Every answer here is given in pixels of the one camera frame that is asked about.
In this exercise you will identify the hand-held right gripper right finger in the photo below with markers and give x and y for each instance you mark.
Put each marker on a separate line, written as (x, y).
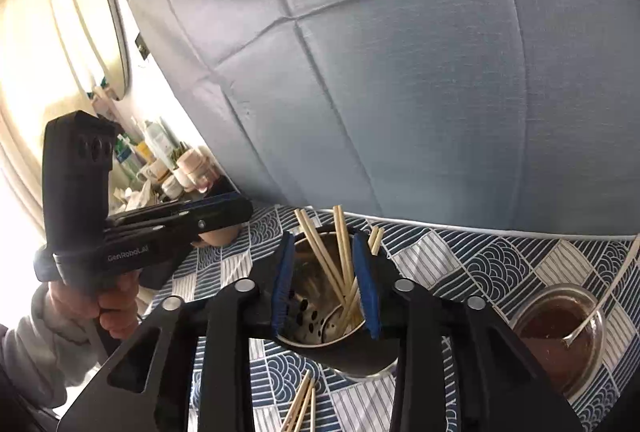
(367, 292)

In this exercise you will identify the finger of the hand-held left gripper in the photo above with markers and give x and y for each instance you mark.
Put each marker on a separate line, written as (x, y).
(220, 219)
(200, 207)

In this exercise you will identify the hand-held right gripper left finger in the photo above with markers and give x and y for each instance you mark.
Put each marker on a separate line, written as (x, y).
(284, 287)

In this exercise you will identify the black cylindrical chopstick holder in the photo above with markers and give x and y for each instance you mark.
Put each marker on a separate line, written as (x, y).
(367, 359)

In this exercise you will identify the person's left forearm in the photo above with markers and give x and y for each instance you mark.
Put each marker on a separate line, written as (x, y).
(45, 352)

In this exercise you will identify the person's left hand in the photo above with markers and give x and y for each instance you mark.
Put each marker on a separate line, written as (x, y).
(112, 307)

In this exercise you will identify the beige mug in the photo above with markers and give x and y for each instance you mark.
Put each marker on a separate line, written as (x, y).
(217, 238)

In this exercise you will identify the pink jar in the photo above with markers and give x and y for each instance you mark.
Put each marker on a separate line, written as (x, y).
(195, 169)

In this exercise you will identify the small potted plant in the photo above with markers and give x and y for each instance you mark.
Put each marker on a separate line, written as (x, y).
(180, 154)

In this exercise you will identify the crumpled white tissue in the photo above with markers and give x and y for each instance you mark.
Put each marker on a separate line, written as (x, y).
(132, 199)

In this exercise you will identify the beige curtain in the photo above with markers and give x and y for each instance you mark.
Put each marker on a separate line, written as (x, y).
(20, 171)

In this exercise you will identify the green bottle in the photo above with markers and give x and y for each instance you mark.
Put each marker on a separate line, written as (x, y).
(127, 159)

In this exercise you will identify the white pump bottle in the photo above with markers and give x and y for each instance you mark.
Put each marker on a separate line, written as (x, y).
(159, 144)

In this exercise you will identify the yellow tube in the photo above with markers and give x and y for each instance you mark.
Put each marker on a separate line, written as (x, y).
(142, 152)

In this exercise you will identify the blue patterned tablecloth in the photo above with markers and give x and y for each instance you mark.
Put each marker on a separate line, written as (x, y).
(450, 262)

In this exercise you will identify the metal bowl of dark sauce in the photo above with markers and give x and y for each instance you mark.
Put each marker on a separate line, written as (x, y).
(545, 337)

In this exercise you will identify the grey-blue backdrop cloth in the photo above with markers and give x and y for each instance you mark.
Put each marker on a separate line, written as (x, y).
(400, 61)

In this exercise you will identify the metal spoon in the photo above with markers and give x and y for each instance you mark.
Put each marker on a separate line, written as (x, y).
(607, 299)

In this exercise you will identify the wall socket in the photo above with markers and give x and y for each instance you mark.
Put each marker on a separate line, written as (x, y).
(142, 47)

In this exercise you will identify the oval wall mirror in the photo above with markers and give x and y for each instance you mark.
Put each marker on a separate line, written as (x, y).
(100, 26)

